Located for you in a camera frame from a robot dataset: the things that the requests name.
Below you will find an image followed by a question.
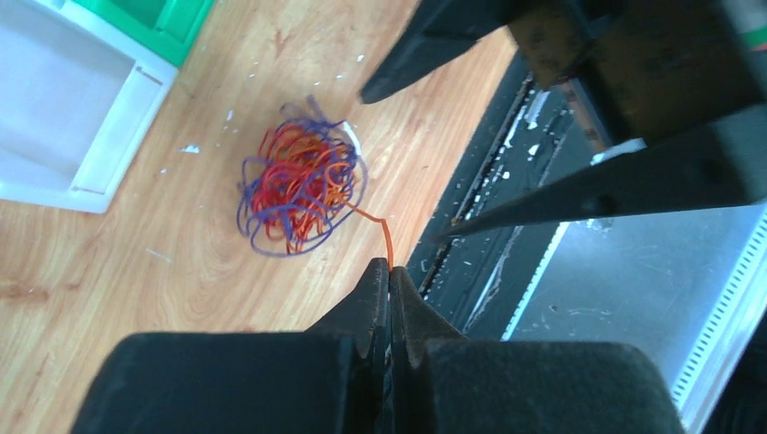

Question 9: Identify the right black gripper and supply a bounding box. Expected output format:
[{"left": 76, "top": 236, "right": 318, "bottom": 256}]
[{"left": 440, "top": 1, "right": 766, "bottom": 240}]

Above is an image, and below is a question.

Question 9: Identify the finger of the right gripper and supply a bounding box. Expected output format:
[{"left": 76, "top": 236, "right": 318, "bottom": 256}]
[{"left": 359, "top": 0, "right": 522, "bottom": 105}]

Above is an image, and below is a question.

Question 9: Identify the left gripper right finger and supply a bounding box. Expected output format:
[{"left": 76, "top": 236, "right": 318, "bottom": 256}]
[{"left": 389, "top": 267, "right": 684, "bottom": 433}]

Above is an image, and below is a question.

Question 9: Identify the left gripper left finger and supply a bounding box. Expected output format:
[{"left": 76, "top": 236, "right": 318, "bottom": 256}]
[{"left": 71, "top": 258, "right": 390, "bottom": 433}]

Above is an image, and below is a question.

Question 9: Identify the orange cable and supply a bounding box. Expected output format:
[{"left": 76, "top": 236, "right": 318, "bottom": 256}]
[{"left": 344, "top": 200, "right": 395, "bottom": 270}]

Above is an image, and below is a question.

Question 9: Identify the purple cable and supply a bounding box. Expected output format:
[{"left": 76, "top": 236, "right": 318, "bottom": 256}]
[{"left": 235, "top": 94, "right": 369, "bottom": 259}]

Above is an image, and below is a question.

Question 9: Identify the green plastic bin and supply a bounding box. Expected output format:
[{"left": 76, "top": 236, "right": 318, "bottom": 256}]
[{"left": 75, "top": 0, "right": 213, "bottom": 67}]

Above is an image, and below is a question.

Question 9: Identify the white plastic bin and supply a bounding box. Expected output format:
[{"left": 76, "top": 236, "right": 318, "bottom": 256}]
[{"left": 1, "top": 1, "right": 177, "bottom": 213}]

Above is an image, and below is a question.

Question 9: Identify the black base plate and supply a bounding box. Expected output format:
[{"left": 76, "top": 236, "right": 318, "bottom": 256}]
[{"left": 407, "top": 55, "right": 610, "bottom": 341}]

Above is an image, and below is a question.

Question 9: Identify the aluminium frame rail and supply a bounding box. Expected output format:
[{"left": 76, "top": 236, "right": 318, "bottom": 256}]
[{"left": 670, "top": 212, "right": 766, "bottom": 433}]

